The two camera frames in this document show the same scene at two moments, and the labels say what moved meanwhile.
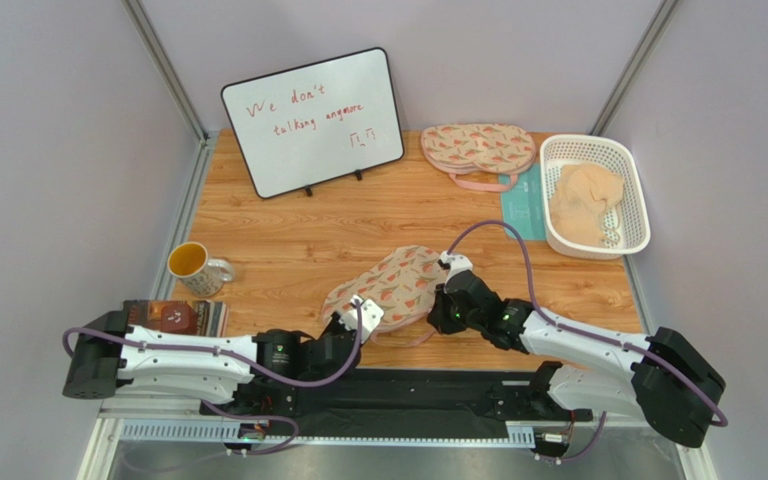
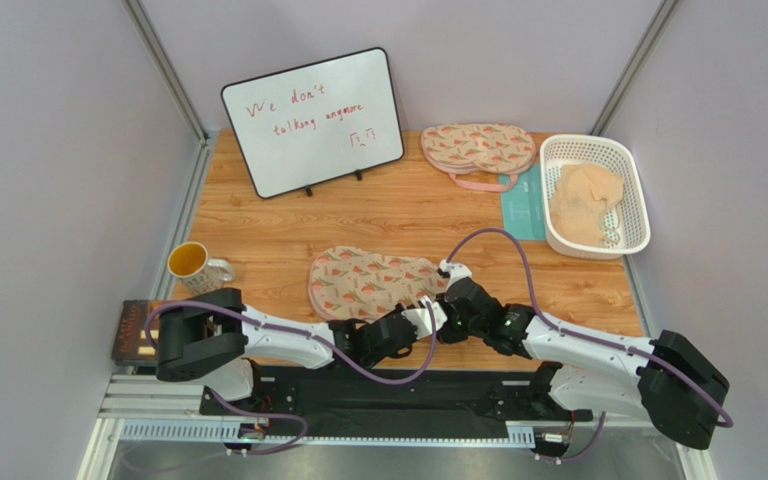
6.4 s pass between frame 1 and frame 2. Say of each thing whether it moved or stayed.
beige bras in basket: stayed
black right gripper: stayed
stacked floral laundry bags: stayed
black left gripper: moved
